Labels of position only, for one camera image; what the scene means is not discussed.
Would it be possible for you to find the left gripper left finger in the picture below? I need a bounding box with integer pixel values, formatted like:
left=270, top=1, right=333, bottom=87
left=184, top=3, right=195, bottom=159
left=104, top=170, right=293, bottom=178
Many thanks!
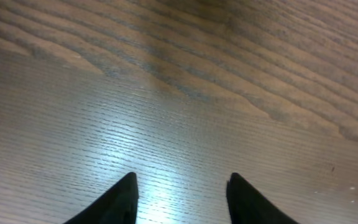
left=64, top=172, right=139, bottom=224

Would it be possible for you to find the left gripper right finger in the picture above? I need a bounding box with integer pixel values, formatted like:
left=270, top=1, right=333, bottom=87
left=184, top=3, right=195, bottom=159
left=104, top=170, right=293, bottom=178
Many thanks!
left=226, top=172, right=298, bottom=224

